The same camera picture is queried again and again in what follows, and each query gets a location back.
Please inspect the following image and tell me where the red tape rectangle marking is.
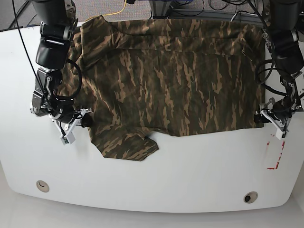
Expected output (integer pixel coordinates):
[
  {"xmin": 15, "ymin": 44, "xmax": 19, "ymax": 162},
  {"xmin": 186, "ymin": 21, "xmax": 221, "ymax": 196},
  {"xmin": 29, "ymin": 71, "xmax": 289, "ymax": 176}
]
[{"xmin": 263, "ymin": 134, "xmax": 285, "ymax": 170}]

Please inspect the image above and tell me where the black looped cable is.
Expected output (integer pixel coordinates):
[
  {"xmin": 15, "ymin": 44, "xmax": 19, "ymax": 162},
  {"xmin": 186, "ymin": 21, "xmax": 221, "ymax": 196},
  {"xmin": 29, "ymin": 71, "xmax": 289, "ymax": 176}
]
[{"xmin": 254, "ymin": 59, "xmax": 285, "ymax": 85}]

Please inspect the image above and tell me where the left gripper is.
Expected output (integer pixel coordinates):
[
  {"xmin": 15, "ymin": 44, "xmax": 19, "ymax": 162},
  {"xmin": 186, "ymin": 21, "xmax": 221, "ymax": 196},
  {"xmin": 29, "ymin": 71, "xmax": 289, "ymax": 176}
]
[{"xmin": 253, "ymin": 97, "xmax": 291, "ymax": 133}]

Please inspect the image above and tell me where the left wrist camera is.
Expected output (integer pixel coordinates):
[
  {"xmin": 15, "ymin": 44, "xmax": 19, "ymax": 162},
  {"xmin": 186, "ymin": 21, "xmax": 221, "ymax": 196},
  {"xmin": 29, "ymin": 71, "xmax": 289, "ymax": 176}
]
[{"xmin": 275, "ymin": 128, "xmax": 286, "ymax": 140}]

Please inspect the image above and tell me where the aluminium frame stand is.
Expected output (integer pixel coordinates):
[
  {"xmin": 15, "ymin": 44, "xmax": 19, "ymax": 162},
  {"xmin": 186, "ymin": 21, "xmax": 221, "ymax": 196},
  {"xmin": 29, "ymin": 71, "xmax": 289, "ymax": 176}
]
[{"xmin": 148, "ymin": 0, "xmax": 185, "ymax": 19}]

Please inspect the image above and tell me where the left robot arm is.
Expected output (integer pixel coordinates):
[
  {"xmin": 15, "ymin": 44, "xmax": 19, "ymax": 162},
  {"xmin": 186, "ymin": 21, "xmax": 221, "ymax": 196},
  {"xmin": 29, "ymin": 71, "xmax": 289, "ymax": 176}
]
[{"xmin": 251, "ymin": 0, "xmax": 304, "ymax": 139}]

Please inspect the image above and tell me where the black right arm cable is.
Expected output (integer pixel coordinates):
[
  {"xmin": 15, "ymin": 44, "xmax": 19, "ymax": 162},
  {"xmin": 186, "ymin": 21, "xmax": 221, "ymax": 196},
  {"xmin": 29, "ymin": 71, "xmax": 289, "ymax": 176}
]
[{"xmin": 53, "ymin": 58, "xmax": 83, "ymax": 100}]

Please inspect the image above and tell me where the yellow cable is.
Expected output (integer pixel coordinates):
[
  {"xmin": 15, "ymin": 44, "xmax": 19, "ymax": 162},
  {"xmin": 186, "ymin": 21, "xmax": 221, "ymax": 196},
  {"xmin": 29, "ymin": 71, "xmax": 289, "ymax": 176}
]
[{"xmin": 85, "ymin": 0, "xmax": 126, "ymax": 22}]

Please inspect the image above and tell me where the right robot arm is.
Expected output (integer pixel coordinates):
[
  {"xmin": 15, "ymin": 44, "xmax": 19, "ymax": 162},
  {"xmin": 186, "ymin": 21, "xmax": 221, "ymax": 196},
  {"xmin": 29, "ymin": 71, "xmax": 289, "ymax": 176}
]
[{"xmin": 30, "ymin": 0, "xmax": 92, "ymax": 144}]

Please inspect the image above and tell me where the table cable grommet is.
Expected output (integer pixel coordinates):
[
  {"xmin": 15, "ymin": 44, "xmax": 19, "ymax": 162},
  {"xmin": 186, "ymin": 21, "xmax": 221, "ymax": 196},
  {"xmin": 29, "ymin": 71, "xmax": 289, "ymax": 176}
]
[
  {"xmin": 36, "ymin": 180, "xmax": 50, "ymax": 193},
  {"xmin": 244, "ymin": 191, "xmax": 258, "ymax": 204}
]

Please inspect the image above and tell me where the left table cable grommet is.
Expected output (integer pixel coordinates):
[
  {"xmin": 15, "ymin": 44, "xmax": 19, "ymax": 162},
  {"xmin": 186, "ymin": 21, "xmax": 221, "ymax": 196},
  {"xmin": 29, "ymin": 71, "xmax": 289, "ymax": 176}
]
[{"xmin": 36, "ymin": 180, "xmax": 50, "ymax": 193}]

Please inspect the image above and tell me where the right table cable grommet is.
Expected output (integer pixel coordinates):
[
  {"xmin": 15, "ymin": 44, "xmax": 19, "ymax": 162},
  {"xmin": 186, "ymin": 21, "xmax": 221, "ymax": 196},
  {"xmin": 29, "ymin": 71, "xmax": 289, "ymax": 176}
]
[{"xmin": 244, "ymin": 191, "xmax": 258, "ymax": 204}]

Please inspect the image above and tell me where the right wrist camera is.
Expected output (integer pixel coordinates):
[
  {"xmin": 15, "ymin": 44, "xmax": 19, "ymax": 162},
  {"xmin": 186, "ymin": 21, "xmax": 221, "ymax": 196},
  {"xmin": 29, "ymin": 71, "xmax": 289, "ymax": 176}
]
[{"xmin": 60, "ymin": 133, "xmax": 76, "ymax": 145}]

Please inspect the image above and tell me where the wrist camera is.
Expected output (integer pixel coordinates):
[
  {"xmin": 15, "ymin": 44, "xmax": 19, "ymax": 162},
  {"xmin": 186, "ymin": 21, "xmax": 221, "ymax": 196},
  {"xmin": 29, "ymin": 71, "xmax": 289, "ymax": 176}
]
[
  {"xmin": 275, "ymin": 128, "xmax": 286, "ymax": 140},
  {"xmin": 60, "ymin": 133, "xmax": 76, "ymax": 145}
]

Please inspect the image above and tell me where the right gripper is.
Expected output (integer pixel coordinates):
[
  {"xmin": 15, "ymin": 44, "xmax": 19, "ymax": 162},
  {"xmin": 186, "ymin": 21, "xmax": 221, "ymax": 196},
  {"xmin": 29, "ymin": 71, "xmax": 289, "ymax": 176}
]
[{"xmin": 52, "ymin": 108, "xmax": 93, "ymax": 135}]

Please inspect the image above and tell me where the camouflage t-shirt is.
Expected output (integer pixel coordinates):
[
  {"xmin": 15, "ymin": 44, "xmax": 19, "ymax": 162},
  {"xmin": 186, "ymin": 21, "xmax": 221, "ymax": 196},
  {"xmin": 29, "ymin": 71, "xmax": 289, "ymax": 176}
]
[{"xmin": 58, "ymin": 16, "xmax": 265, "ymax": 161}]

